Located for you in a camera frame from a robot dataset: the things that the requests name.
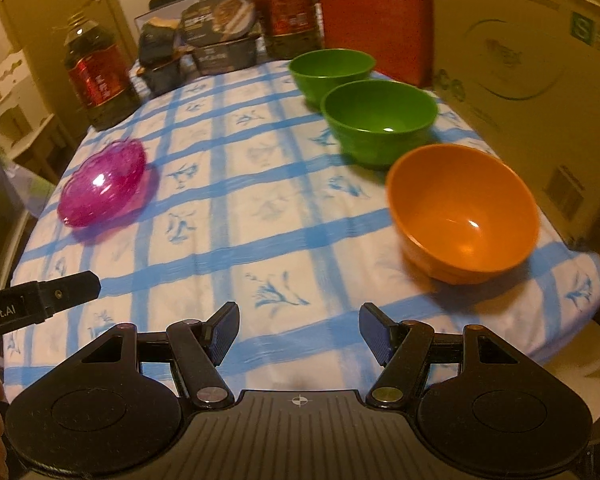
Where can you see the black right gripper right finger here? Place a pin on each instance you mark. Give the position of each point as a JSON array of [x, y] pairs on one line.
[[401, 349]]

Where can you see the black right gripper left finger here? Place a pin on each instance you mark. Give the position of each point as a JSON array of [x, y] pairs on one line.
[[198, 348]]

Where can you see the orange plastic bowl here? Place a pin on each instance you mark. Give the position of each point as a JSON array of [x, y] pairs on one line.
[[463, 217]]

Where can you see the green plastic bowl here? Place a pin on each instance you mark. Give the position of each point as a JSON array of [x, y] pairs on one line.
[[318, 72], [376, 121]]

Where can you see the blue checked tablecloth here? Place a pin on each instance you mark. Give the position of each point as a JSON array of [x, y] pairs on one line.
[[247, 198]]

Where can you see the white wooden chair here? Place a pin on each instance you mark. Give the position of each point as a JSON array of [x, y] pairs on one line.
[[30, 134]]

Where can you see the left cooking oil bottle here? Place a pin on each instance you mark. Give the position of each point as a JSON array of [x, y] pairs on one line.
[[98, 73]]

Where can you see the cooking oil bottle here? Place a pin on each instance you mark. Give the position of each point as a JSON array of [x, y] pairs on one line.
[[289, 27], [98, 73]]

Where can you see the lower dark food cup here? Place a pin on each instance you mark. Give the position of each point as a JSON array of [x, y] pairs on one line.
[[164, 75]]

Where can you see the dark food cup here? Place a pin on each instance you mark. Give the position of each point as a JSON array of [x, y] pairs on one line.
[[157, 43], [164, 75]]

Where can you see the lower instant meal box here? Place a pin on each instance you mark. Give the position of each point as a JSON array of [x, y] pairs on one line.
[[227, 56]]

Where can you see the upper dark food cup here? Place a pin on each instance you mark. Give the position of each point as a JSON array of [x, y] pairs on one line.
[[157, 43]]

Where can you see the wooden door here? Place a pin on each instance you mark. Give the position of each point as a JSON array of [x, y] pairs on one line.
[[39, 28]]

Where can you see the brown cardboard box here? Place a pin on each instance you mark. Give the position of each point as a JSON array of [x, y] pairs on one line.
[[525, 74]]

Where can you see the tilted instant meal box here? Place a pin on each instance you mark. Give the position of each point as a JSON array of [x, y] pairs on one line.
[[210, 22]]

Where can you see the red fabric tote bag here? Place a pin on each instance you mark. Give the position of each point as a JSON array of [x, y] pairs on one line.
[[397, 33]]

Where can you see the right cooking oil bottle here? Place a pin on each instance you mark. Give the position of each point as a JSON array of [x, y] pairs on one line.
[[289, 27]]

